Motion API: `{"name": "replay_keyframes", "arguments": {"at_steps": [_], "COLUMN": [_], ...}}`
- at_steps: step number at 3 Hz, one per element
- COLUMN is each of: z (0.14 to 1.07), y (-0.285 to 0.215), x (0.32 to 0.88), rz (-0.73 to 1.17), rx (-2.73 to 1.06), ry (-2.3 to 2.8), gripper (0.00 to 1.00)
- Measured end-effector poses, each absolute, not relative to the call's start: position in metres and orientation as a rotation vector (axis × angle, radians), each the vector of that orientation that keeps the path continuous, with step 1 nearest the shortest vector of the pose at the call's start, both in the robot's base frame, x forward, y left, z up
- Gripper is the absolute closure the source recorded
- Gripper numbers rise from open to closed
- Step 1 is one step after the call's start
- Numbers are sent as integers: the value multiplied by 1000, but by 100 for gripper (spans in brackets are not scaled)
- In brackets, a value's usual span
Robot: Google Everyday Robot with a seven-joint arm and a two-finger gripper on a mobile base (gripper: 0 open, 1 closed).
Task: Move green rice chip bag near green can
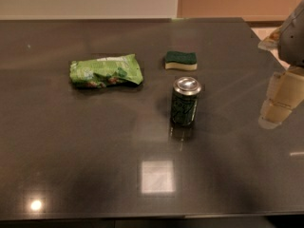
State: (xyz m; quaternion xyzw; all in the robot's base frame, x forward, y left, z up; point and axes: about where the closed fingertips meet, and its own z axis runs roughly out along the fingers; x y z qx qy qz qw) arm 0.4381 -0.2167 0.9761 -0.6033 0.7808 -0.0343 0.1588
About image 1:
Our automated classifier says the green soda can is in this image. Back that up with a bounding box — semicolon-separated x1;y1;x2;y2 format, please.
171;77;201;125

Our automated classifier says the green and yellow sponge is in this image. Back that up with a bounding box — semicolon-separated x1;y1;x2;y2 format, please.
165;51;198;70

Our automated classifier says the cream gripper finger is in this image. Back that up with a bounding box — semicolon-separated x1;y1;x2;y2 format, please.
258;66;304;129
257;27;281;51

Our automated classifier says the green rice chip bag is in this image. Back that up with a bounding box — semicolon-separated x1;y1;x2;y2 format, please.
69;54;143;88

